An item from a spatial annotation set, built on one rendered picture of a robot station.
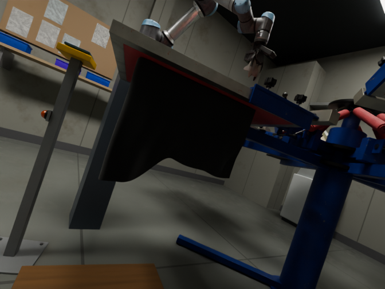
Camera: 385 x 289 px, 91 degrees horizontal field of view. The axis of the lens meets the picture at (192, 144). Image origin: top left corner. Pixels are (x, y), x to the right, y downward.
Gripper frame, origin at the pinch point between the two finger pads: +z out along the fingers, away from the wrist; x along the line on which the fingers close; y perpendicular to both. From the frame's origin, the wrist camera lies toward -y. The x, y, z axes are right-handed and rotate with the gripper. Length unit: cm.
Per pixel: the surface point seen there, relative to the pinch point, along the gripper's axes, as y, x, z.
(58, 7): 288, 91, -78
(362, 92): -47.5, -7.7, 6.0
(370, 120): -47, -40, 8
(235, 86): -22.5, 36.1, 21.2
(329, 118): -41.8, 0.0, 19.9
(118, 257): 26, 34, 119
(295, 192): 53, -269, 80
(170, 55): -14, 58, 21
